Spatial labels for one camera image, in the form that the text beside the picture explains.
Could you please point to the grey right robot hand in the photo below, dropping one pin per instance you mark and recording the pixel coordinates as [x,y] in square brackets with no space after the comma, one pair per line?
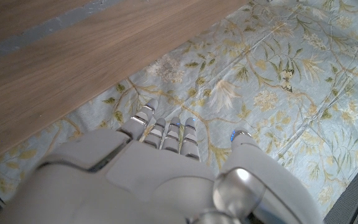
[135,180]

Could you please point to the blue floral backdrop cloth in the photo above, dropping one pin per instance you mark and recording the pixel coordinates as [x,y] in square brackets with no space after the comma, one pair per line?
[259,77]

